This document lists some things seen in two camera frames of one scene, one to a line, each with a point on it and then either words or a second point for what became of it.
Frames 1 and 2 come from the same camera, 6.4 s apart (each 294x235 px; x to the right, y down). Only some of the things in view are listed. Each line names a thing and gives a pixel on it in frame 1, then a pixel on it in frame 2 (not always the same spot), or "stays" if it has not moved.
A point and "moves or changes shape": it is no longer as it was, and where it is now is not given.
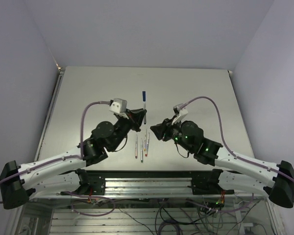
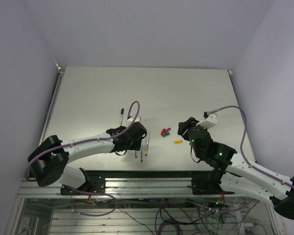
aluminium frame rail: (146, 189) stays
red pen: (146, 154) stays
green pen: (141, 152) stays
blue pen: (145, 116) moves or changes shape
